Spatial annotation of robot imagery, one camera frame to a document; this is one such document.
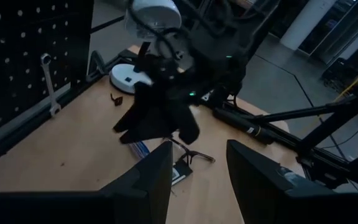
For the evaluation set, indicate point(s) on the small black clip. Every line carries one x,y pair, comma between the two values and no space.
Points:
117,100

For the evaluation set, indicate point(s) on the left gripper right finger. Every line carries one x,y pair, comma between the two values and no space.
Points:
275,202

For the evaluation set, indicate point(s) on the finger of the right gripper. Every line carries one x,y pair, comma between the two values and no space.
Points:
157,124
138,105

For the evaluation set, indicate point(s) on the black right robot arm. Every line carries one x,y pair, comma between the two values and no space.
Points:
222,31

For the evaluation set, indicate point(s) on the black and silver level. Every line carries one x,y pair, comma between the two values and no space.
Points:
180,172

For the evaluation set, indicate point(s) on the black aluminium rig frame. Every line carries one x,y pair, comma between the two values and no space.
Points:
331,124

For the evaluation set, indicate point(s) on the short silver combination wrench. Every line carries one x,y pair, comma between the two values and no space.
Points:
50,87

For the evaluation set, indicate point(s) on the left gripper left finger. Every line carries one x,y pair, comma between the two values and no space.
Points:
120,205

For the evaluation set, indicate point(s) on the black pegboard cart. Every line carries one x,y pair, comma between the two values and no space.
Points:
26,46

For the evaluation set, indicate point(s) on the black cylinder with yellow band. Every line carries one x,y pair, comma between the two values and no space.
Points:
244,126

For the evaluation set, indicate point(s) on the white desk lamp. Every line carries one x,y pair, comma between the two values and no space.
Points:
157,14

